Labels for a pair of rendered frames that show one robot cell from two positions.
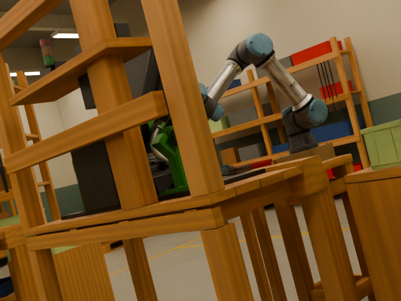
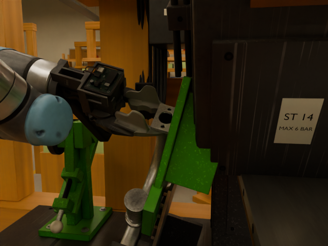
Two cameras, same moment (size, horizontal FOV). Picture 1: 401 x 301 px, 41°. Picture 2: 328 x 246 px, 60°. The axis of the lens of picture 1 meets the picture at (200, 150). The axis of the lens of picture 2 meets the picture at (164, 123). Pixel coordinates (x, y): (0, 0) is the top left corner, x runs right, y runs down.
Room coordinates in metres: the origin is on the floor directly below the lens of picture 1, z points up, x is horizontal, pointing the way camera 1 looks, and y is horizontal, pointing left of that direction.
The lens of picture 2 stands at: (2.92, -0.12, 1.27)
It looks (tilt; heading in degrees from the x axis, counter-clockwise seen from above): 8 degrees down; 144
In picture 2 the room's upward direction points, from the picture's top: straight up
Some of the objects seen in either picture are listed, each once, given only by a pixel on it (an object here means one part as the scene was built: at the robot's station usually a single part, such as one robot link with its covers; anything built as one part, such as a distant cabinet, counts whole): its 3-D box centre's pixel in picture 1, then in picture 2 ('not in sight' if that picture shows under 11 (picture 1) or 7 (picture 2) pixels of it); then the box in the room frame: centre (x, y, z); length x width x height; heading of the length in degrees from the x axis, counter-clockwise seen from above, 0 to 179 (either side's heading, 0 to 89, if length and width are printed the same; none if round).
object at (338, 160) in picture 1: (308, 168); not in sight; (2.71, -0.51, 0.83); 0.32 x 0.32 x 0.04; 44
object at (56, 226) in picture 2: not in sight; (59, 217); (2.29, 0.04, 0.96); 0.06 x 0.03 x 0.06; 134
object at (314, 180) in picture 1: (197, 196); not in sight; (2.79, 0.08, 0.82); 1.50 x 0.14 x 0.15; 44
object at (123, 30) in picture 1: (113, 37); not in sight; (2.23, 0.24, 1.59); 0.15 x 0.07 x 0.07; 44
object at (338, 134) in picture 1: (273, 137); not in sight; (8.36, -1.17, 1.10); 3.01 x 0.55 x 2.20; 48
